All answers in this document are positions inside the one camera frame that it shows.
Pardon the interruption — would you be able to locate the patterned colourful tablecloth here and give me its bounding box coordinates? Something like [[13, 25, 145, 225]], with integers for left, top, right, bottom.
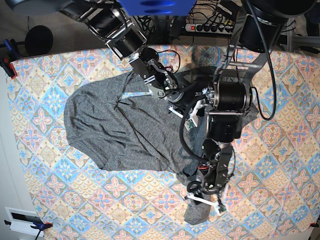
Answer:
[[6, 49, 320, 240]]

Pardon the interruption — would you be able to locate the white wall outlet box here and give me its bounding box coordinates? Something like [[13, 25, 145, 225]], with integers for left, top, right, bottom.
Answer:
[[5, 207, 42, 237]]

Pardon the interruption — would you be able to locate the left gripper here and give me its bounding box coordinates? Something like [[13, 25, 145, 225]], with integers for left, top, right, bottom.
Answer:
[[185, 180, 226, 216]]

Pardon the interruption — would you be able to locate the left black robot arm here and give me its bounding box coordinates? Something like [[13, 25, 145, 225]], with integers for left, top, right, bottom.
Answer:
[[179, 0, 304, 214]]

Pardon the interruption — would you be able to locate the grey t-shirt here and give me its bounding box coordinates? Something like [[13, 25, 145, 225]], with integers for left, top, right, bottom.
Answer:
[[64, 66, 258, 225]]

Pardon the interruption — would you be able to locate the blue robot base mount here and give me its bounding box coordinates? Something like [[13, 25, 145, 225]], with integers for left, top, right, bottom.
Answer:
[[118, 0, 197, 17]]

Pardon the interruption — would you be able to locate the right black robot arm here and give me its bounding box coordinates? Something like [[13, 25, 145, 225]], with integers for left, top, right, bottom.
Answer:
[[63, 0, 205, 130]]

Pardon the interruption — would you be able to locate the red blue table clamp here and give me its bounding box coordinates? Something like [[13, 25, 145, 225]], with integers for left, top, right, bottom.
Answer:
[[0, 39, 20, 79]]

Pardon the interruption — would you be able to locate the black round stool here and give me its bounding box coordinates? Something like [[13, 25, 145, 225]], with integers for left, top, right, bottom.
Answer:
[[24, 25, 54, 56]]

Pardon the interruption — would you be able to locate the orange blue corner clamp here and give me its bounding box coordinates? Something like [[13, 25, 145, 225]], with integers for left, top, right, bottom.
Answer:
[[4, 219, 53, 240]]

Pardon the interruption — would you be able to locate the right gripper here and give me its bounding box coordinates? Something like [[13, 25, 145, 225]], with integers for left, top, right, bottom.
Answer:
[[167, 90, 210, 132]]

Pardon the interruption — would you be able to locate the black power strip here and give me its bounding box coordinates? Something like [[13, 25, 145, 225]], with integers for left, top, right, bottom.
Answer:
[[184, 23, 234, 35]]

